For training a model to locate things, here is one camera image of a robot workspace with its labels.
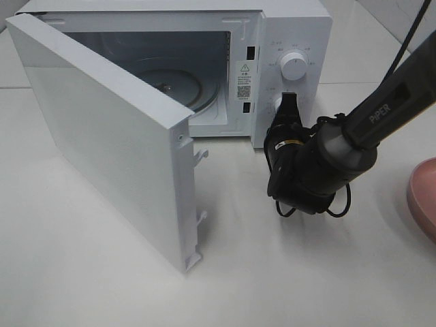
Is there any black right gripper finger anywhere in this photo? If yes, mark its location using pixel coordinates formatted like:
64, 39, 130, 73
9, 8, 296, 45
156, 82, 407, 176
274, 93, 302, 123

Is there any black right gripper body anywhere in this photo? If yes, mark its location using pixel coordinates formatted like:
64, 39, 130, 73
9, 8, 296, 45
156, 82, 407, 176
264, 115, 334, 215

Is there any pink round plate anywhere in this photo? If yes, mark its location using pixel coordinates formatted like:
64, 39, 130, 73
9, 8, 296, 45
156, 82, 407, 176
407, 158, 435, 243

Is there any white microwave door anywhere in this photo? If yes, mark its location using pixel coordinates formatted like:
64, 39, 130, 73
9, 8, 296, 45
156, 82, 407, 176
6, 14, 208, 273

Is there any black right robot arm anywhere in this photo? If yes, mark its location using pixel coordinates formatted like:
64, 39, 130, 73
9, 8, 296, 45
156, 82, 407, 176
264, 33, 435, 215

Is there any lower white timer knob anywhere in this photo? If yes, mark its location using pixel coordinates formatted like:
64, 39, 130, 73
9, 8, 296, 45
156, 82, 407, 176
268, 95, 282, 116

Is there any upper white power knob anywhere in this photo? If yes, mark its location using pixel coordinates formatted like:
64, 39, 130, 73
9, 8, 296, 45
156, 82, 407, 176
279, 51, 308, 81

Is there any white warning label sticker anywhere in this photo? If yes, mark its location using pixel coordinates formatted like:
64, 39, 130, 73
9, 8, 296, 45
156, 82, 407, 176
234, 60, 254, 102

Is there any white microwave oven body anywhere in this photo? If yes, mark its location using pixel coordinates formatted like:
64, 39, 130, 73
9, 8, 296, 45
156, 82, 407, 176
12, 1, 332, 148

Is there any glass microwave turntable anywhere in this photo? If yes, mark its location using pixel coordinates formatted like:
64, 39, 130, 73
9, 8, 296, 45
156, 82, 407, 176
138, 57, 220, 112

